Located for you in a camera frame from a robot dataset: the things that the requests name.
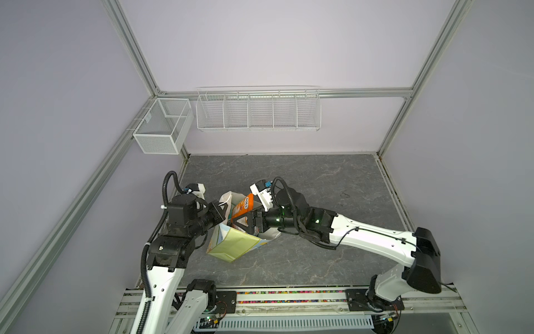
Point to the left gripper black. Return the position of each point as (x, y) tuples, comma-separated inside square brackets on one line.
[(218, 215)]

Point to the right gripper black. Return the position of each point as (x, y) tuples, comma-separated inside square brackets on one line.
[(256, 214)]

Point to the orange Fox's candy bag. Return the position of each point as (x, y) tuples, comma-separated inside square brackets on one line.
[(243, 206)]

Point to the illustrated paper gift bag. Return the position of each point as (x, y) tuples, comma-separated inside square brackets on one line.
[(229, 244)]

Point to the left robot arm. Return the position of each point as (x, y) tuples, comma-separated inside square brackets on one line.
[(186, 217)]

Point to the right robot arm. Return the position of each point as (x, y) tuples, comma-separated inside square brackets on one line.
[(273, 205)]

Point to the white mesh box basket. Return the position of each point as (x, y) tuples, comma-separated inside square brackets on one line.
[(164, 127)]

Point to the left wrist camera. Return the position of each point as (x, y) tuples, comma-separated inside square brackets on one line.
[(198, 189)]

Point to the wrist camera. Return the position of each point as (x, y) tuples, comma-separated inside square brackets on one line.
[(262, 189), (198, 189)]

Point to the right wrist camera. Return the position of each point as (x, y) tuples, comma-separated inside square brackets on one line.
[(262, 189)]

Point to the long white wire basket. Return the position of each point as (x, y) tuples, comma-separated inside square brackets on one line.
[(259, 108)]

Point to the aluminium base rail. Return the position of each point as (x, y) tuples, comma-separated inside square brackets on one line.
[(318, 309)]

